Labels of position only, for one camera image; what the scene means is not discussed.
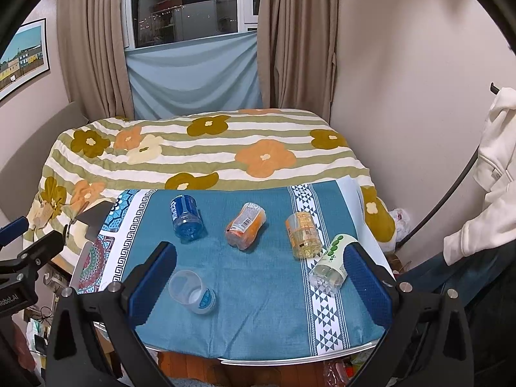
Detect light blue cloth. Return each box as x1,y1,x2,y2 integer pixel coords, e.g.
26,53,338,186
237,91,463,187
125,31,263,120

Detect beige curtain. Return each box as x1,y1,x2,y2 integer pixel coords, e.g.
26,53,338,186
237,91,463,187
257,0,340,124
56,0,136,122

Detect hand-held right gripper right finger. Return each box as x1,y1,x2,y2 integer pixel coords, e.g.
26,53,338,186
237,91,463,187
342,242,474,387

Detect dark blue pants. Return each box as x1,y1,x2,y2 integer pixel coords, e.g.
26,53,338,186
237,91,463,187
397,239,516,308

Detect green print clear cup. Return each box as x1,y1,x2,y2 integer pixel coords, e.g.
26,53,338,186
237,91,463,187
308,233,358,293

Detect pink plastic packaging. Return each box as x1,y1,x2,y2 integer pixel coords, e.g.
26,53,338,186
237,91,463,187
322,363,355,387

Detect grey metal stand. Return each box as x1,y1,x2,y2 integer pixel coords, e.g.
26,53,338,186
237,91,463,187
64,200,115,240

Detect clear cup with blue label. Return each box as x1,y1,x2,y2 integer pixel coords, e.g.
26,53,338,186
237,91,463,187
168,270,217,315

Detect blue plastic bottle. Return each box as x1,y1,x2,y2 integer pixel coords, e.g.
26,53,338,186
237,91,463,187
169,194,209,243

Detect orange plastic bottle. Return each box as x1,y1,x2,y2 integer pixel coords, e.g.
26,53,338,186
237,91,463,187
224,202,267,251

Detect black curved tube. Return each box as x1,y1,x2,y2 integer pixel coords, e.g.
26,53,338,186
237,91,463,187
395,82,501,247

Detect white table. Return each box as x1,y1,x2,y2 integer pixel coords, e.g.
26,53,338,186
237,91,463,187
69,240,398,368

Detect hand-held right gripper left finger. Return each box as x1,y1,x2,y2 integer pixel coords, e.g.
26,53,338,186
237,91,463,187
46,241,178,387

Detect white hoodie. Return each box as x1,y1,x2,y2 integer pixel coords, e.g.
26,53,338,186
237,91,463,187
442,86,516,267

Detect yellow labelled clear cup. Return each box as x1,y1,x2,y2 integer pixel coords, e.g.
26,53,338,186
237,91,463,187
285,210,325,260

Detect window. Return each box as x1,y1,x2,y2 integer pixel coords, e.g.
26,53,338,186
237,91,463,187
120,0,267,51

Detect wall poster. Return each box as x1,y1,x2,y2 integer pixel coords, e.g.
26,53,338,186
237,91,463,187
0,18,51,102

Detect blue patterned tablecloth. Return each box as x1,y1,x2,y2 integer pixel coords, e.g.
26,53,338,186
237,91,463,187
76,181,395,362

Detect white plastic bag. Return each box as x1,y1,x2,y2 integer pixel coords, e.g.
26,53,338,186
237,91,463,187
379,208,412,254

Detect floral striped blanket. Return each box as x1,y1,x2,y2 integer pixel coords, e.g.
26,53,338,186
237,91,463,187
23,107,396,275

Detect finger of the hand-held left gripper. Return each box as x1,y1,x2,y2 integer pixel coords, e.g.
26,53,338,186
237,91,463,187
0,216,30,250
0,230,67,270

